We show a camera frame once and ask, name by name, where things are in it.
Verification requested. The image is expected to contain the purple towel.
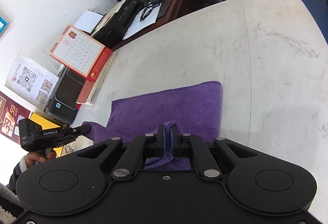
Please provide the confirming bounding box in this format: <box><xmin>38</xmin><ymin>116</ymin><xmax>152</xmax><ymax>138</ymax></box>
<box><xmin>85</xmin><ymin>81</ymin><xmax>222</xmax><ymax>171</ymax></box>

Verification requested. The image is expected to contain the left hand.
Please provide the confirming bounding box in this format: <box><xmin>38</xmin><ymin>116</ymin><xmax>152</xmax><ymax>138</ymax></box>
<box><xmin>25</xmin><ymin>150</ymin><xmax>57</xmax><ymax>168</ymax></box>

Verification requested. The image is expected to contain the yellow box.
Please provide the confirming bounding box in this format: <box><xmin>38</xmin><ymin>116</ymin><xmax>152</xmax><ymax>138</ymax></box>
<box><xmin>30</xmin><ymin>113</ymin><xmax>63</xmax><ymax>157</ymax></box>

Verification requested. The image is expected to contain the black side printer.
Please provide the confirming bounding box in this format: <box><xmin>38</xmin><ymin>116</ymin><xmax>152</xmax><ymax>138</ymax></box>
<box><xmin>44</xmin><ymin>67</ymin><xmax>86</xmax><ymax>125</ymax></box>

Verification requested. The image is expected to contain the red promotional poster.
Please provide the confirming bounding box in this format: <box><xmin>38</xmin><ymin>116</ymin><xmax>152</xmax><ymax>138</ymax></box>
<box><xmin>0</xmin><ymin>92</ymin><xmax>31</xmax><ymax>143</ymax></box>

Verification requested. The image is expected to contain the QR code paper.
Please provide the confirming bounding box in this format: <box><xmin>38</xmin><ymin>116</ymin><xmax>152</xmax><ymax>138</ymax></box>
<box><xmin>5</xmin><ymin>52</ymin><xmax>58</xmax><ymax>110</ymax></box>

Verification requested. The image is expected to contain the red desk calendar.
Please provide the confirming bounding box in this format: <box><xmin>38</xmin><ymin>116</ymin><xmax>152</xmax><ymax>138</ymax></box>
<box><xmin>49</xmin><ymin>25</ymin><xmax>112</xmax><ymax>82</ymax></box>

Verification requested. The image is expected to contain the white paper sheet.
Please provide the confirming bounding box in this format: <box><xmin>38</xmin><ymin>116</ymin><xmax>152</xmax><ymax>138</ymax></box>
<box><xmin>123</xmin><ymin>6</ymin><xmax>160</xmax><ymax>40</ymax></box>

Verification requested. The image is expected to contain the blue table mat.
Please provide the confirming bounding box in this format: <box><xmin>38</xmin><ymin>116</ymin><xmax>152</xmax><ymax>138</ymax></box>
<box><xmin>301</xmin><ymin>0</ymin><xmax>328</xmax><ymax>41</ymax></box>

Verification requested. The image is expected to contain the black cable bundle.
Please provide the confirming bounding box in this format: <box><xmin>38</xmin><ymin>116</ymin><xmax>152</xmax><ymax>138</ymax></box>
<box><xmin>139</xmin><ymin>0</ymin><xmax>170</xmax><ymax>22</ymax></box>

